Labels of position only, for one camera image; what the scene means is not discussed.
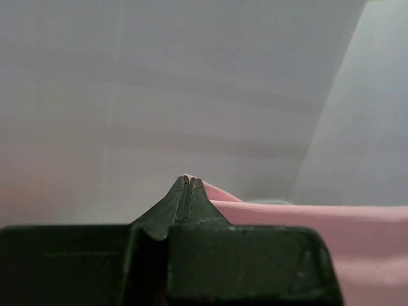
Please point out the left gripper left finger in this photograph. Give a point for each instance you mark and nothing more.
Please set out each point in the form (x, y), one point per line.
(81, 264)

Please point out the pink t-shirt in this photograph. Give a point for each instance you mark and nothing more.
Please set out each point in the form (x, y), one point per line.
(367, 245)

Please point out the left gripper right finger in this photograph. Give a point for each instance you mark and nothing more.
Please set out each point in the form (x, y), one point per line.
(213, 262)

